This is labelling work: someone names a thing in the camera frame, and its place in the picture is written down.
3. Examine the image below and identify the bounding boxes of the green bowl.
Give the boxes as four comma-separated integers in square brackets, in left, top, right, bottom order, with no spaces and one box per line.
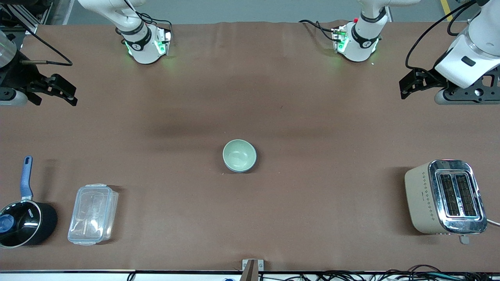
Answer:
[223,139,257,171]

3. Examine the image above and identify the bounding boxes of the blue bowl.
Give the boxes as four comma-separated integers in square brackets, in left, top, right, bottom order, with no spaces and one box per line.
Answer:
[224,154,258,173]

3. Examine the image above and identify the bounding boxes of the beige chrome toaster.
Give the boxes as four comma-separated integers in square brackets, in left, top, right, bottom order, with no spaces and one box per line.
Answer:
[404,159,488,245]

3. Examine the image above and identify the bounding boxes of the clear plastic food container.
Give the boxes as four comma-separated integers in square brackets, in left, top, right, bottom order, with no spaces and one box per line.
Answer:
[67,183,119,246]

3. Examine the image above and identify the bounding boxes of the glass lid with blue knob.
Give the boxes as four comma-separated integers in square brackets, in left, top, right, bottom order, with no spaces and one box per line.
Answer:
[0,201,42,247]

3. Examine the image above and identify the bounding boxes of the brown table cover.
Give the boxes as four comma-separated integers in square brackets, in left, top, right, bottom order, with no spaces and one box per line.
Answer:
[0,20,500,272]

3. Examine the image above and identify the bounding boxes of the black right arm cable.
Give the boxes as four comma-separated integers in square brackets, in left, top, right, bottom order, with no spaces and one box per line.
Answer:
[7,11,74,66]

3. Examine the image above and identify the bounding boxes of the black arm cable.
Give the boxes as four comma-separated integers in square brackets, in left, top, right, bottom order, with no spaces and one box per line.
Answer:
[405,0,482,71]
[7,11,74,66]

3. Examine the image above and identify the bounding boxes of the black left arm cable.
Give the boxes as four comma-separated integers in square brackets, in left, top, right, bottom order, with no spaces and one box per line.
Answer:
[405,0,482,71]

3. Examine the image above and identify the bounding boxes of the aluminium frame profile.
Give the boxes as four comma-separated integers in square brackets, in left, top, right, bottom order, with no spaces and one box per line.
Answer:
[0,0,38,35]

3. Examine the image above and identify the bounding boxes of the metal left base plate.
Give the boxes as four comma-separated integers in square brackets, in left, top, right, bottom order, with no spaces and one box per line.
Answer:
[332,27,349,53]

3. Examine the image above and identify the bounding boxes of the metal base plate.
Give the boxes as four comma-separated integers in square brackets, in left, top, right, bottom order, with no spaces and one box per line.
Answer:
[154,27,173,56]
[332,27,349,53]

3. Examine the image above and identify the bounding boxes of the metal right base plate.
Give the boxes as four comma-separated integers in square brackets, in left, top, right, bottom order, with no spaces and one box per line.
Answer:
[154,27,173,56]

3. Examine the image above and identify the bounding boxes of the black right base cable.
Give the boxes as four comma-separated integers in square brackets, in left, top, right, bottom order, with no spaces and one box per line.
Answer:
[139,13,173,32]

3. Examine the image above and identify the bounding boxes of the black base cable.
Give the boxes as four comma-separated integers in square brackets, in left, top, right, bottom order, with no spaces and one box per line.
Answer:
[139,13,173,32]
[298,19,341,42]

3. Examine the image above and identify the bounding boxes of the black left base cable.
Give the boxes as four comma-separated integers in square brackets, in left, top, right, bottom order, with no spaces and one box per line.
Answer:
[298,19,341,42]

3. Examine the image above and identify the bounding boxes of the black saucepan with blue handle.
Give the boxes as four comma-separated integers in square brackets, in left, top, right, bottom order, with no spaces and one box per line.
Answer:
[0,156,58,249]

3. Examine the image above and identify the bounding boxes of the black floor cable bundle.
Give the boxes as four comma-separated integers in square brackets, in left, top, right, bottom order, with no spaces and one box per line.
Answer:
[258,265,500,281]

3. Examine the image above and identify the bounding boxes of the metal table edge bracket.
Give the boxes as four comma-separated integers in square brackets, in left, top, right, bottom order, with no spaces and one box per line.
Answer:
[241,258,264,281]

